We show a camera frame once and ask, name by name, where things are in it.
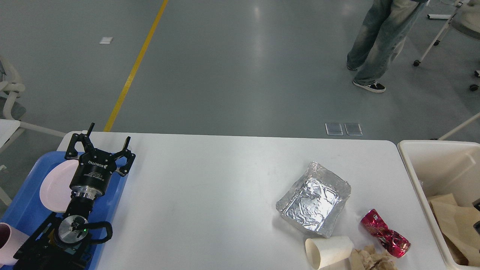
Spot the person in jeans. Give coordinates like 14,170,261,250
346,0,427,93

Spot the pink ribbed cup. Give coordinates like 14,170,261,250
0,222,29,266

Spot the blue plastic tray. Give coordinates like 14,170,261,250
0,151,132,270

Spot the white side table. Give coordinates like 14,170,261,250
0,118,20,206

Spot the white waste bin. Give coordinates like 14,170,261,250
398,140,480,270

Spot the brown paper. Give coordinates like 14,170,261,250
349,244,397,270

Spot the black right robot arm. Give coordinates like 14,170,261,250
472,199,480,234

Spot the aluminium foil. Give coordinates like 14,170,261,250
276,161,351,238

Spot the white office chair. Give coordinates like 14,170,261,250
0,56,66,137

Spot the brown paper bag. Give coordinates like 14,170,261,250
428,193,480,267

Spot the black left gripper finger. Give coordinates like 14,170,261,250
64,122,98,160
111,136,136,177

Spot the pink plate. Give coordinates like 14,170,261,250
39,160,79,213

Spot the white wheeled stand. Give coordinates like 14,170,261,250
413,0,479,67

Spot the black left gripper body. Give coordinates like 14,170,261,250
70,149,117,198

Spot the red crushed can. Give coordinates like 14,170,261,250
360,209,411,258

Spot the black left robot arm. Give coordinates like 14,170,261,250
13,123,136,270

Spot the white paper cup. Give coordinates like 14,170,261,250
304,236,354,270

